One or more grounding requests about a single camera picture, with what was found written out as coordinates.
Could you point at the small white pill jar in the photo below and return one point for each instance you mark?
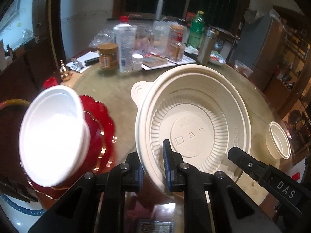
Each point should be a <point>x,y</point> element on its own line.
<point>137,61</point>

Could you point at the cream ribbed plastic bowl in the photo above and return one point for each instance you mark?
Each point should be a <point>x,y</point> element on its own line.
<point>199,111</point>

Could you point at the peanut butter jar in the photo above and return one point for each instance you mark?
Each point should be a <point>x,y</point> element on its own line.
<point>108,56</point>

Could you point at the green plastic bottle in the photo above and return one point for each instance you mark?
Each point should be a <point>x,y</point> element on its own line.
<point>196,30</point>

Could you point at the grey refrigerator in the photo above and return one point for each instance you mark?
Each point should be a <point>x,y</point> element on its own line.
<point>259,48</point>

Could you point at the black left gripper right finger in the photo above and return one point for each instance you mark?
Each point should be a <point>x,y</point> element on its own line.
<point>212,202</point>

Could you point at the small cream paper cup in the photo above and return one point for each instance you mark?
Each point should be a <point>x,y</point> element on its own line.
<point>277,142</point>

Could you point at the plate with snacks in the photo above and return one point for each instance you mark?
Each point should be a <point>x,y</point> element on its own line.
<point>216,59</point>

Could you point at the gold incense burner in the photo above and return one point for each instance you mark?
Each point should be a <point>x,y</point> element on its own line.
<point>64,72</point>

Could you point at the stainless steel thermos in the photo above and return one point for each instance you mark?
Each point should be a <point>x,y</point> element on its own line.
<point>207,46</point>

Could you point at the black remote control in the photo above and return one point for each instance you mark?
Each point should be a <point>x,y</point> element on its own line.
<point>92,61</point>

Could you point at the clear plastic bag of jars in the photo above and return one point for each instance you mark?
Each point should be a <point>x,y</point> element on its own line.
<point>164,39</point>

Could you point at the clear plastic container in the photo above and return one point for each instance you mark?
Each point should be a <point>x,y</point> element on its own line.
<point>242,69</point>

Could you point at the red scalloped plate gold rim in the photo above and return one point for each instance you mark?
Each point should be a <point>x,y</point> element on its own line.
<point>100,152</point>

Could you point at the white paper sheet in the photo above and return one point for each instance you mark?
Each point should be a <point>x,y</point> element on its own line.
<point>77,64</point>

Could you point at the red plastic cup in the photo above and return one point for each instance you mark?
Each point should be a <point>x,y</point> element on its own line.
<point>50,82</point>

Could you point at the book on table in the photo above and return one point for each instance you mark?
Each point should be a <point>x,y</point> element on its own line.
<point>153,62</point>

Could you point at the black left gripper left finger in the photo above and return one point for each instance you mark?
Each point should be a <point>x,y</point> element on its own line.
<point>95,203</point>

